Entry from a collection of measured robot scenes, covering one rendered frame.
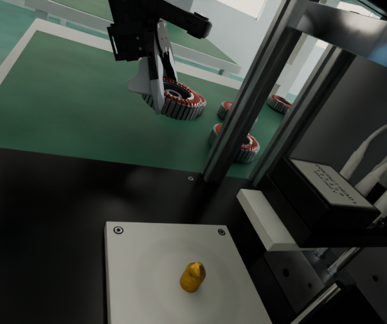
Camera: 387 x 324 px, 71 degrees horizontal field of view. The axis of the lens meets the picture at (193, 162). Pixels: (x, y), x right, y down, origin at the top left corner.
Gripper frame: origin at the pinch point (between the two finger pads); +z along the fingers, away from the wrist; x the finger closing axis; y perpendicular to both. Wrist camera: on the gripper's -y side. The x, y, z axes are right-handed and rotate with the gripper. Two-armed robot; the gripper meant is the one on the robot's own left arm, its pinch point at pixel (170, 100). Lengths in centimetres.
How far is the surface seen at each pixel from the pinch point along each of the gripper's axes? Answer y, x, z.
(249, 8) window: -33, -471, -12
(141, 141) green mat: 5.6, 5.2, 5.6
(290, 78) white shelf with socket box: -34, -75, 16
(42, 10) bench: 69, -75, -25
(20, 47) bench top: 38.2, -14.6, -12.9
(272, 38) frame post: -17.3, 12.0, -9.4
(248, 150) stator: -13.7, -2.4, 12.8
